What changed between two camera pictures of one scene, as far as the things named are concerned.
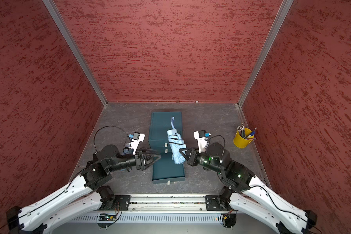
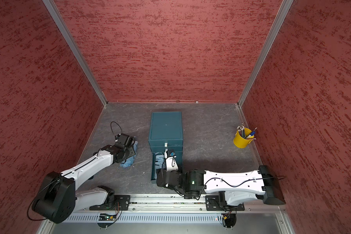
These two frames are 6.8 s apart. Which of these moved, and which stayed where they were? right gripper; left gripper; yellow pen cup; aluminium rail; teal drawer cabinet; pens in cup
Moved: right gripper; left gripper
Stayed: teal drawer cabinet; aluminium rail; yellow pen cup; pens in cup
